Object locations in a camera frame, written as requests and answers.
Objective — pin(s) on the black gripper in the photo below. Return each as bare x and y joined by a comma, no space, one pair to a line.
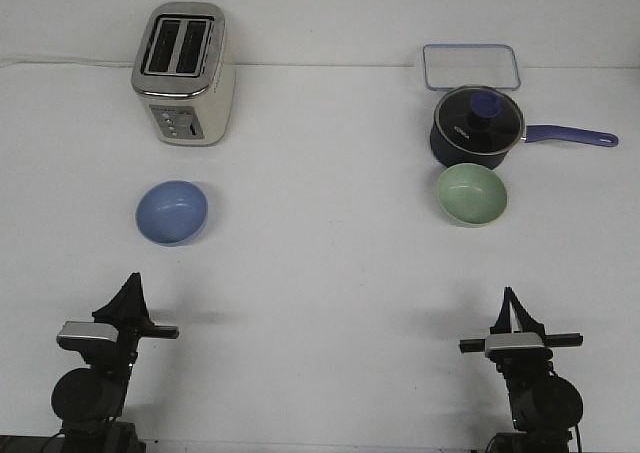
129,302
527,324

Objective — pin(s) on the silver two-slot toaster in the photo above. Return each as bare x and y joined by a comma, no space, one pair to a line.
183,73

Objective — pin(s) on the green bowl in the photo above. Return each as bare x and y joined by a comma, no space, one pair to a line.
471,195

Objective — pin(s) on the dark blue saucepan purple handle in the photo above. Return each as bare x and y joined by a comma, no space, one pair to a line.
449,154

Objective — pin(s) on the glass pot lid blue knob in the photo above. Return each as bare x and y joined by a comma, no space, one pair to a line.
479,116

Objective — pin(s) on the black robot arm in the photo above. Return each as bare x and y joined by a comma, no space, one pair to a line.
546,409
90,400

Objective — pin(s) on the blue bowl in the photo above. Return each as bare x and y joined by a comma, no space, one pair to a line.
172,213

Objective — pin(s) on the clear container lid blue rim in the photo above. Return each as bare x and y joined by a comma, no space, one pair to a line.
448,66

